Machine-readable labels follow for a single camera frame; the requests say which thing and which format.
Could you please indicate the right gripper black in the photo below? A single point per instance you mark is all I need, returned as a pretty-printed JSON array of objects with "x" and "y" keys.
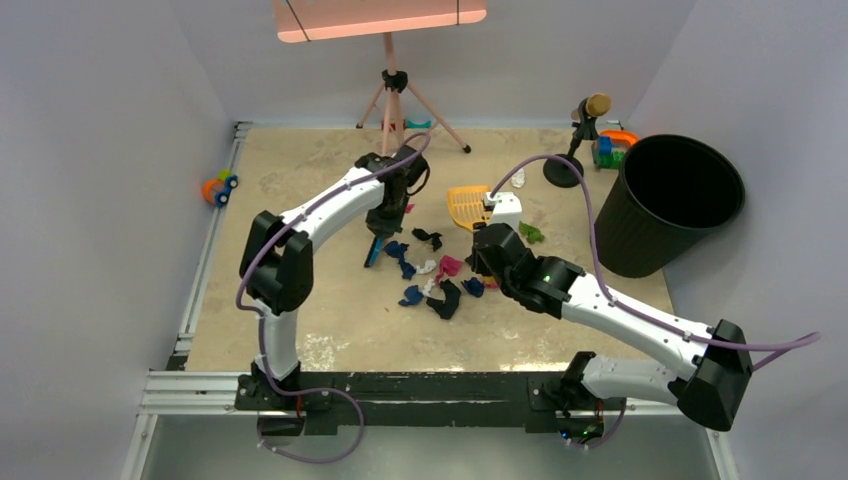
[{"x": 478, "y": 264}]

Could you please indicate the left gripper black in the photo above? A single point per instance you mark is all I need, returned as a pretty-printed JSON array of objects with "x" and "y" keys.
[{"x": 386, "y": 228}]

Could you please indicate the blue hand brush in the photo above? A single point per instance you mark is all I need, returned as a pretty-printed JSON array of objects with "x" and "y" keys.
[{"x": 373, "y": 251}]

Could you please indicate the yellow slotted scoop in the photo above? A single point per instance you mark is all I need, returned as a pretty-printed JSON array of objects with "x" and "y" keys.
[{"x": 466, "y": 206}]

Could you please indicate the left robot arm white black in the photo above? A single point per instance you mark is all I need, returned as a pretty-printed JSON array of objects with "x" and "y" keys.
[{"x": 277, "y": 267}]

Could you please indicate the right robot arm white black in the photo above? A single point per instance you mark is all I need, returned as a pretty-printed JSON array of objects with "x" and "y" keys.
[{"x": 702, "y": 370}]

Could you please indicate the blue paper scrap middle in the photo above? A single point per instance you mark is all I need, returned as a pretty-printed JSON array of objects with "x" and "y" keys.
[{"x": 398, "y": 251}]

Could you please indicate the green paper scrap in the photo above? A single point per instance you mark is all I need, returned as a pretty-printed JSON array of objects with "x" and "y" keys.
[{"x": 531, "y": 233}]

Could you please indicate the small blue paper scrap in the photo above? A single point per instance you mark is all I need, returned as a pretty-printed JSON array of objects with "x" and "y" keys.
[{"x": 474, "y": 287}]

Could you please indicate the pink paper scrap centre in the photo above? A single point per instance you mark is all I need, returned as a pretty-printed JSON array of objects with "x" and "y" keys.
[{"x": 448, "y": 267}]

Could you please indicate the black paper scrap centre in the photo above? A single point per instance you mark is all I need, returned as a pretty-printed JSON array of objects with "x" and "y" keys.
[{"x": 433, "y": 238}]

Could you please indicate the white twisted paper scrap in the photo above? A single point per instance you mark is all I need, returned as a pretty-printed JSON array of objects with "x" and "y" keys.
[{"x": 427, "y": 267}]

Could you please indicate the white paper scrap far right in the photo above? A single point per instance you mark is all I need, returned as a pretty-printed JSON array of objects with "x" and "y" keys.
[{"x": 518, "y": 179}]

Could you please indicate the white paper scrap far left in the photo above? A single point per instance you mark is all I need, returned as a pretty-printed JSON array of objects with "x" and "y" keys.
[{"x": 428, "y": 287}]

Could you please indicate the blue paper scrap under gripper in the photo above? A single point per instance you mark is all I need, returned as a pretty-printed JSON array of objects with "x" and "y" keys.
[{"x": 412, "y": 296}]

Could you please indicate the red teal toy behind tripod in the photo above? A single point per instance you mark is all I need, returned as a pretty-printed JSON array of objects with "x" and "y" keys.
[{"x": 409, "y": 124}]

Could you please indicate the black microphone stand gold head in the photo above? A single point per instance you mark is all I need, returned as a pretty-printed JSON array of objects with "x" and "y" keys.
[{"x": 584, "y": 117}]

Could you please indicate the pink tripod stand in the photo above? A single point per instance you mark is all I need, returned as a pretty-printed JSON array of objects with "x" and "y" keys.
[{"x": 394, "y": 83}]

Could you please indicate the colourful block toy orange arch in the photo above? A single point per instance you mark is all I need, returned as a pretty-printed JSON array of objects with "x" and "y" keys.
[{"x": 610, "y": 147}]

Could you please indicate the orange green toy car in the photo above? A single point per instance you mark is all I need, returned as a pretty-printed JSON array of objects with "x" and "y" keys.
[{"x": 217, "y": 191}]

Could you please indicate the black trash bin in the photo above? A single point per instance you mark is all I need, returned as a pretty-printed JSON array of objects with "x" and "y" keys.
[{"x": 671, "y": 192}]

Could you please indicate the pink light panel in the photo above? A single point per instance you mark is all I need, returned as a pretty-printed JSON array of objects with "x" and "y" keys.
[{"x": 305, "y": 21}]

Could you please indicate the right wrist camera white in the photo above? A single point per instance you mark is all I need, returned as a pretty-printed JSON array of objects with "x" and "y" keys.
[{"x": 503, "y": 208}]

